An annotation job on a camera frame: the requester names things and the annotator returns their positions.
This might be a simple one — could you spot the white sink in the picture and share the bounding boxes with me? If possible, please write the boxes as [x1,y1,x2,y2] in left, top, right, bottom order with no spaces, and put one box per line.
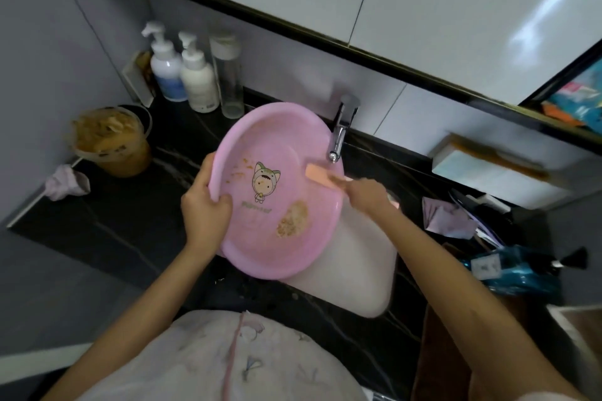
[282,191,400,319]

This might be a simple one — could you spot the blue plastic bag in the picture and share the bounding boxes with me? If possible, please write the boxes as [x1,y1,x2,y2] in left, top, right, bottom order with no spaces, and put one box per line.
[463,246,562,297]

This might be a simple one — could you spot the white upper cabinet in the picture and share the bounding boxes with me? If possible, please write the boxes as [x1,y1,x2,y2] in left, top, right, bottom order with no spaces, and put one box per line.
[182,0,602,106]

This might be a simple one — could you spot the crumpled pink cloth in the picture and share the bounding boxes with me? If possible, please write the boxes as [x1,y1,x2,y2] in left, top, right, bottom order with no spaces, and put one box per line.
[45,164,91,202]

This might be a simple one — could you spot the orange scraper spatula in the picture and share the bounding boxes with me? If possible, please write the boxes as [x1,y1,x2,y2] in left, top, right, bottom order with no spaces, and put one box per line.
[305,164,354,191]

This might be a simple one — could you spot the crumpled pink paper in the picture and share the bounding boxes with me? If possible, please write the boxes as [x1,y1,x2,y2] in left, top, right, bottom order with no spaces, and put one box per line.
[421,197,478,240]

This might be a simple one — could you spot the white pump bottle blue label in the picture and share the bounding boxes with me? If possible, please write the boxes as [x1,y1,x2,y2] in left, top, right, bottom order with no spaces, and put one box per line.
[141,21,189,102]

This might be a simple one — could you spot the colourful packets on shelf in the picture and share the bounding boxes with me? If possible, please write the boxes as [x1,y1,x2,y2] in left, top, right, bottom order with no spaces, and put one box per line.
[541,58,602,136]

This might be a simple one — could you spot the person's left hand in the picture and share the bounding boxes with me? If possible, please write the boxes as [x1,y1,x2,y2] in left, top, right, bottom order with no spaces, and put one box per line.
[181,152,234,255]

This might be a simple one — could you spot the black brush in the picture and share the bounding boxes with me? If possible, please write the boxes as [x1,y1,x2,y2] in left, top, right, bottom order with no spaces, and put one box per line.
[550,247,589,271]

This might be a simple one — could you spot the person's right hand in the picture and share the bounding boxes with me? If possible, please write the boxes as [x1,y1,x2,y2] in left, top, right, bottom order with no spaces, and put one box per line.
[344,178,395,218]

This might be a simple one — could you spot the chrome faucet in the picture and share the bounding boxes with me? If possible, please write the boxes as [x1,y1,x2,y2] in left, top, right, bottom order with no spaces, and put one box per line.
[327,94,361,164]

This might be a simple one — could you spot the pink plastic basin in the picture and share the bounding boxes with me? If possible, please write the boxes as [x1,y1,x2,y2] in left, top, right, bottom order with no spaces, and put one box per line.
[207,102,347,280]

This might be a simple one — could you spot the person's white patterned shirt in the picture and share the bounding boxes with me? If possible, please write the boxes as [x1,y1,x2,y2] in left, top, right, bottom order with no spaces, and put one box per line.
[77,310,367,401]

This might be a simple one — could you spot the person's right forearm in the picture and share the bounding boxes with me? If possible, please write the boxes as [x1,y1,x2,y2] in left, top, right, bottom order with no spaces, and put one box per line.
[372,204,589,401]

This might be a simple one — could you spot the white soap holder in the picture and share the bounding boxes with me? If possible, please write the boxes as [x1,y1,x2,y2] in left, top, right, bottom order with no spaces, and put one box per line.
[121,51,156,108]

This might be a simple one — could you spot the clear tub of brown paste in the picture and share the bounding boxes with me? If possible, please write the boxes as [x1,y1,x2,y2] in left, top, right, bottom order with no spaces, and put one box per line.
[71,106,153,178]

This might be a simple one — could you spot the white tissue box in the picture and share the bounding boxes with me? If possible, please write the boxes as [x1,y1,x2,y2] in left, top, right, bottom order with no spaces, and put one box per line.
[432,132,581,211]

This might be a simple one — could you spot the person's left forearm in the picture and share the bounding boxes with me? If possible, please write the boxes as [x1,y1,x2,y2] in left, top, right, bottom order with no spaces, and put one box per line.
[41,241,222,401]

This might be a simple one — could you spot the clear tall bottle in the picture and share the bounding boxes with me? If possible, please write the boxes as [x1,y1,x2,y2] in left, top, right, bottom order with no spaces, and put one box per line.
[209,33,246,120]

